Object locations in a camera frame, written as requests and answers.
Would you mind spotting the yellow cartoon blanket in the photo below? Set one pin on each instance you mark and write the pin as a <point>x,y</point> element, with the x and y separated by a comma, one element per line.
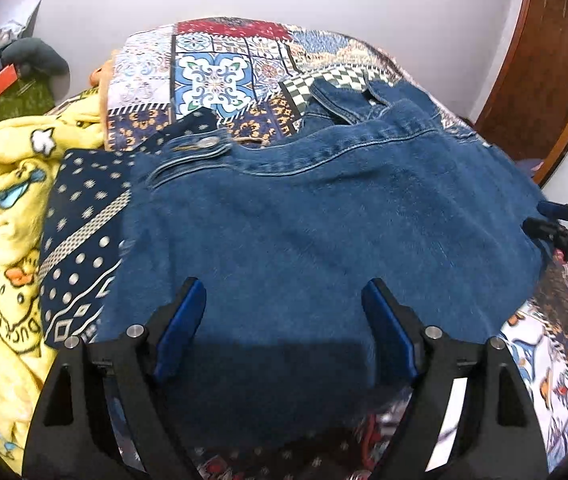
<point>4,200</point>

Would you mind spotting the grey pillow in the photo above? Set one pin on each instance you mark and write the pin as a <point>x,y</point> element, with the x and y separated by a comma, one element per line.
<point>39,57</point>

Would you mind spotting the patchwork printed bedspread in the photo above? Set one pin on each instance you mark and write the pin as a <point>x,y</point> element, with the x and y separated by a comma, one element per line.
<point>214,75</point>

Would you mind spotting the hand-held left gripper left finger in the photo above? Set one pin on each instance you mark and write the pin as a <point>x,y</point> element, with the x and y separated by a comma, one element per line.
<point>181,327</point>

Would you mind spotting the green patterned cloth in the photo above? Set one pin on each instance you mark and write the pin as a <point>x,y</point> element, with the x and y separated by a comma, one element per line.
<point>24,102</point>

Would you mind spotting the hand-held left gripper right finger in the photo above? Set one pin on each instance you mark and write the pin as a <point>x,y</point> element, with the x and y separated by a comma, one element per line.
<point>389,332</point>

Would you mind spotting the blue denim jeans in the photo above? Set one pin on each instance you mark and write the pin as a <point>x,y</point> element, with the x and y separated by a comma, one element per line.
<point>324,220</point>

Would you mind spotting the navy dotted patterned cloth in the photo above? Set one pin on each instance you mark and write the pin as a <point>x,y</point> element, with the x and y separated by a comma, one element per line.
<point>84,220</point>

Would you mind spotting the brown wooden door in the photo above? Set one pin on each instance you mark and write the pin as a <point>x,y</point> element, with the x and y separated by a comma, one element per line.
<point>539,60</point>

